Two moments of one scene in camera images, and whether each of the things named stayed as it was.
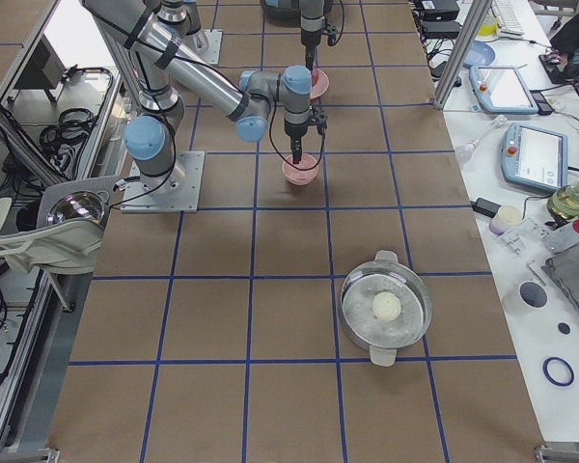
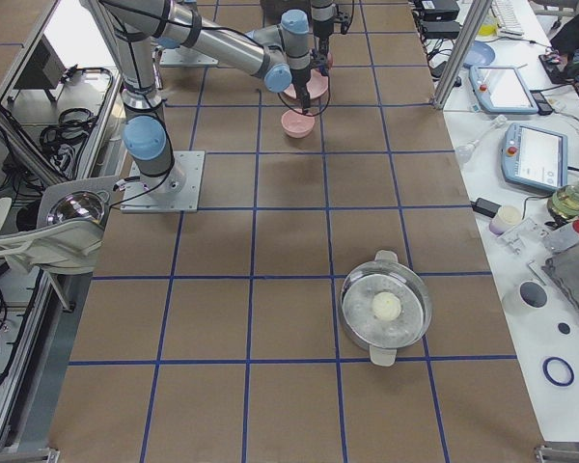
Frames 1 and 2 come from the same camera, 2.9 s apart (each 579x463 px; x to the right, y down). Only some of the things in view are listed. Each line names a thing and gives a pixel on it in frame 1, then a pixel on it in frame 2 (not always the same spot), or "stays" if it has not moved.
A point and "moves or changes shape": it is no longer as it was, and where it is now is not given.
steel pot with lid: (384, 305) stays
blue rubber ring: (552, 377) stays
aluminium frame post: (479, 11) stays
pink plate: (319, 84) stays
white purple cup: (506, 217) stays
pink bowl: (301, 173) moves or changes shape
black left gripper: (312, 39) to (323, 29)
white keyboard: (507, 17) stays
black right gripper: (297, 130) to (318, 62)
